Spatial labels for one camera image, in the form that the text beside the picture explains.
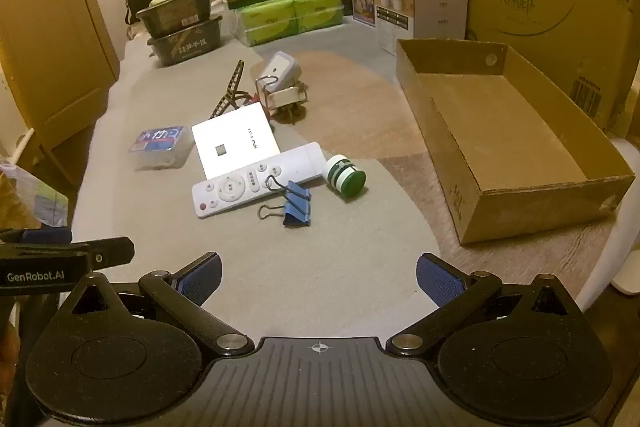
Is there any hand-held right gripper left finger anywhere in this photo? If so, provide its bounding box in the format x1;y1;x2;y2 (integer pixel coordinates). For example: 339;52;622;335
60;252;256;355

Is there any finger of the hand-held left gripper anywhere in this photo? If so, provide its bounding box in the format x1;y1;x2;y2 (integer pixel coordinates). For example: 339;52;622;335
0;227;74;246
86;236;136;270

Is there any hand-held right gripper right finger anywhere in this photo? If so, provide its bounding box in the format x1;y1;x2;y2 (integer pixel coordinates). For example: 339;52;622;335
385;252;581;355

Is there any white remote control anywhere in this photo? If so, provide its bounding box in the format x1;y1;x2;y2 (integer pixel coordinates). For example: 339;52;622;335
192;142;326;221

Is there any clear blue-label floss pick box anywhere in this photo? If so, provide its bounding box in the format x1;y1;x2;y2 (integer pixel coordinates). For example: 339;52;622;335
128;124;195;170

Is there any blue binder clip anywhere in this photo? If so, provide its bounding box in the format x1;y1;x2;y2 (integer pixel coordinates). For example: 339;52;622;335
257;175;312;228

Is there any green and white bottle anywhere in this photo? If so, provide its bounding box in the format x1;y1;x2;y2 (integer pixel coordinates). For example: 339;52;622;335
324;154;367;202

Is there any white square router panel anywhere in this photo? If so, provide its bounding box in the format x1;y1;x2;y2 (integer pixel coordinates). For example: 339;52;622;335
191;102;282;180

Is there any shallow cardboard box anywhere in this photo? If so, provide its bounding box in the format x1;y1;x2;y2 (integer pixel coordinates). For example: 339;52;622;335
396;38;636;246

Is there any chrome wire rack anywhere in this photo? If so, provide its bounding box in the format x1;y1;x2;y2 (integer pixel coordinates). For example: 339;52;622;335
254;75;309;116

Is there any cream case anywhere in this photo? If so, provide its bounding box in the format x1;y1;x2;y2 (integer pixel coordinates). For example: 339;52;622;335
269;88;307;109

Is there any white plug adapter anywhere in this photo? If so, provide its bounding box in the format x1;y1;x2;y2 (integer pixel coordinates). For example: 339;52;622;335
260;51;304;89

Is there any colourful plastic bag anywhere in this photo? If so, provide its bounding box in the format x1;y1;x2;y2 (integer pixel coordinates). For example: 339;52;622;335
0;158;69;231

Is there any leopard pattern headband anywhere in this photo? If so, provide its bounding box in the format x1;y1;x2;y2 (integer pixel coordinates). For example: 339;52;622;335
208;59;254;120

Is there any wooden door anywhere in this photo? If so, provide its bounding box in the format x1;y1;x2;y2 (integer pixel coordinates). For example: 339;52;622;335
0;0;121;174

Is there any green tissue pack bundle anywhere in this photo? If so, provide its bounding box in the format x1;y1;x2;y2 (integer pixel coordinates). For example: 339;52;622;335
237;0;347;48

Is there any white product box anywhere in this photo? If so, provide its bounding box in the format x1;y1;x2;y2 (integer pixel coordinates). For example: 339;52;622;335
373;0;470;57

